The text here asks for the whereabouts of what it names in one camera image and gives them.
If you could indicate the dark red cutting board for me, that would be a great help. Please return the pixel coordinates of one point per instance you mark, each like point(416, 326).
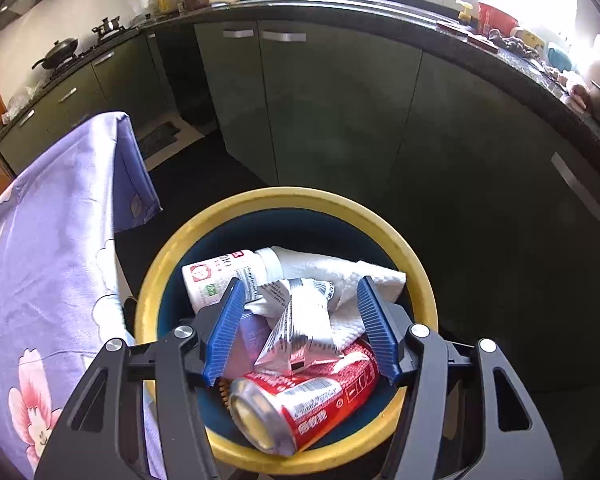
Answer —
point(467, 35)

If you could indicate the purple floral tablecloth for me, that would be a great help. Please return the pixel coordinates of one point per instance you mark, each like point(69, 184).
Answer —
point(45, 240)

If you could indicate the purple box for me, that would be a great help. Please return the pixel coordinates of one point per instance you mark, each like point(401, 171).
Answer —
point(252, 335)

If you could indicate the white red-label bottle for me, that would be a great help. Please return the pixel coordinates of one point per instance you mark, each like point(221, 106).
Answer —
point(210, 275)

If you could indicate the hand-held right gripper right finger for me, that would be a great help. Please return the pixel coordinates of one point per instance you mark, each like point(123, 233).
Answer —
point(377, 330)

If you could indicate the red drink can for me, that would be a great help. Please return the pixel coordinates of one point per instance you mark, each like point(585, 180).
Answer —
point(310, 405)

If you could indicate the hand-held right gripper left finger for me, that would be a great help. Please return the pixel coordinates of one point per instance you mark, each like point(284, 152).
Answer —
point(225, 335)

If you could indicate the small black pot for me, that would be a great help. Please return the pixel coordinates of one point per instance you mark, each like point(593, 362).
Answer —
point(107, 27)

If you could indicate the white paper towel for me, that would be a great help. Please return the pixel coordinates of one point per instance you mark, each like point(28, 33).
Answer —
point(330, 270)

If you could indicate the silver foil wrapper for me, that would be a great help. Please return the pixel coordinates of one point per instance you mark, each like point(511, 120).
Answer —
point(290, 330)

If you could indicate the yellow-rimmed blue bin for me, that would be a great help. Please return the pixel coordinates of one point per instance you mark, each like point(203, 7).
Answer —
point(290, 197)

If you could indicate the dark green kitchen cabinets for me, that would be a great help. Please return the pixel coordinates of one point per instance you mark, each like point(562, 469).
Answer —
point(330, 85)

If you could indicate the black wok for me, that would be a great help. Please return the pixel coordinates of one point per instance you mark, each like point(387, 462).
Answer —
point(60, 50)

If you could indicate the crumpled dish rag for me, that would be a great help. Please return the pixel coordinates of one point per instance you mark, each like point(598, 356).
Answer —
point(517, 42)

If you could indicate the grey patterned floor mat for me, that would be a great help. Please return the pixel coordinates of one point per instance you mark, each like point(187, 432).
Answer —
point(157, 137)

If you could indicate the yellow bottle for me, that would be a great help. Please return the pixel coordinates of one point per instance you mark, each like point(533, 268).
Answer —
point(165, 4)

